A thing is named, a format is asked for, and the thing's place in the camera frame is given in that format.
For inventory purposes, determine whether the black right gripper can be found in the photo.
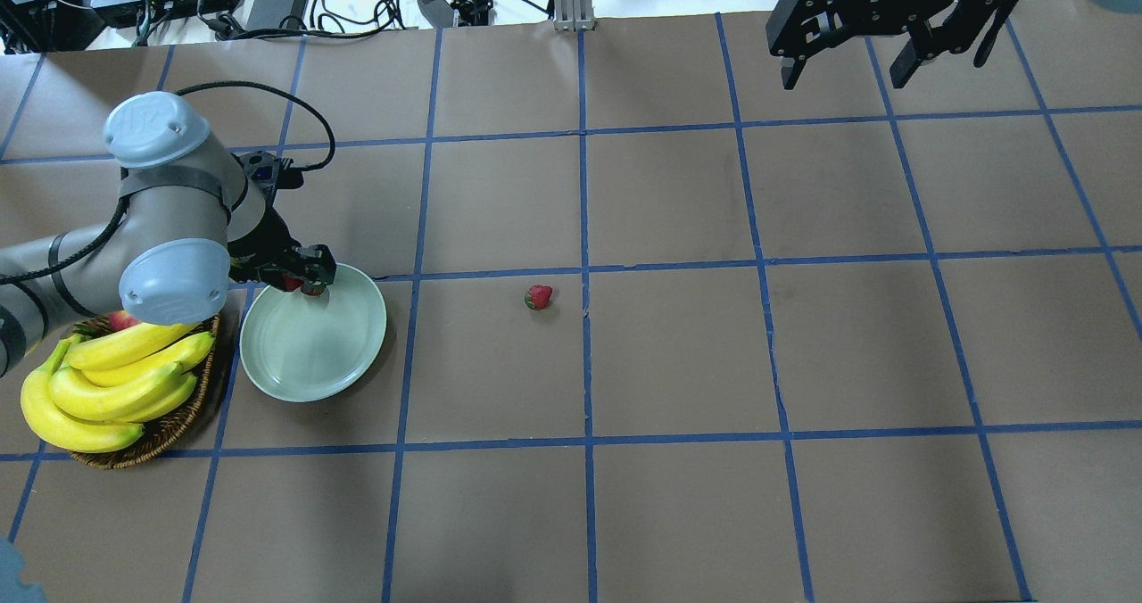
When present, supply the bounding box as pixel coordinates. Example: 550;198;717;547
765;0;1002;91

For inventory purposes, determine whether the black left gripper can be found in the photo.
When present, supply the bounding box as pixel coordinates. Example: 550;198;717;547
228;206;337;294

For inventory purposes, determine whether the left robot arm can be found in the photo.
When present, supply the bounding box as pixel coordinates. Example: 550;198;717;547
1;87;337;372

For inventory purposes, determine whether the light green plate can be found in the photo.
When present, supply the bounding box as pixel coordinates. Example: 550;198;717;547
239;264;388;403

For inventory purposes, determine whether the red yellow apple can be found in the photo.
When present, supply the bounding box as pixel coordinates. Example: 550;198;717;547
107;309;140;332

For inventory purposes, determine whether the woven wicker basket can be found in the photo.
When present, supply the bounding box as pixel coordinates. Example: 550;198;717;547
66;314;231;471

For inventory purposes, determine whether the yellow banana bunch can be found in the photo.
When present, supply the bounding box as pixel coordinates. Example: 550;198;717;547
21;317;216;453

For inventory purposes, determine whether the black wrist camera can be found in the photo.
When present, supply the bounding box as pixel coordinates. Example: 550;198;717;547
234;151;303;201

